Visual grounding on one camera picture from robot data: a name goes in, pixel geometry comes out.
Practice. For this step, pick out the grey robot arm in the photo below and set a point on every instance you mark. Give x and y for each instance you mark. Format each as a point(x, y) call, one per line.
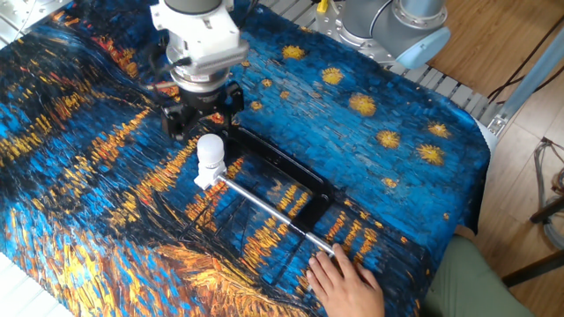
point(379, 26)

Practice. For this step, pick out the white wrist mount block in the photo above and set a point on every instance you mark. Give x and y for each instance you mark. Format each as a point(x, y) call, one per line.
point(198, 39)

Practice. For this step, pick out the green trousers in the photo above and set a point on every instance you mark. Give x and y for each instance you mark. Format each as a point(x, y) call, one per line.
point(467, 286)

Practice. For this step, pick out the blue orange painted tablecloth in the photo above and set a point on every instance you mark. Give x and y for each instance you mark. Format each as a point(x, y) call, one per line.
point(110, 176)

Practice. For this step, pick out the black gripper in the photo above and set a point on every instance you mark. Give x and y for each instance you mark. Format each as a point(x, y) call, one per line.
point(205, 99)

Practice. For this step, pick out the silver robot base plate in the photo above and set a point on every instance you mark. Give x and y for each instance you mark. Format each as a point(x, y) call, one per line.
point(326, 26)

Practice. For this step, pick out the yellow clip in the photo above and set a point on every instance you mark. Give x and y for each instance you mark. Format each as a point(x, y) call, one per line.
point(323, 5)

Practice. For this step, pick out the aluminium frame post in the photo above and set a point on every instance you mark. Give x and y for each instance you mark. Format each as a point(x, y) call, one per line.
point(529, 83)

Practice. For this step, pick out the black C-clamp silver screw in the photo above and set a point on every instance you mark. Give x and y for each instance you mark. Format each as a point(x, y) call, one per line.
point(282, 162)

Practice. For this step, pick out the person's left hand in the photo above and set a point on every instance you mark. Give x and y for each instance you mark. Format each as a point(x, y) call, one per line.
point(346, 290)

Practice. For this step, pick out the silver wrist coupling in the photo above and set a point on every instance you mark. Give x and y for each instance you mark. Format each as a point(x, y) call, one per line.
point(198, 81)

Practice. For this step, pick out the dark furniture leg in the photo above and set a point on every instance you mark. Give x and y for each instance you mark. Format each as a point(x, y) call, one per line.
point(546, 211)
point(533, 268)

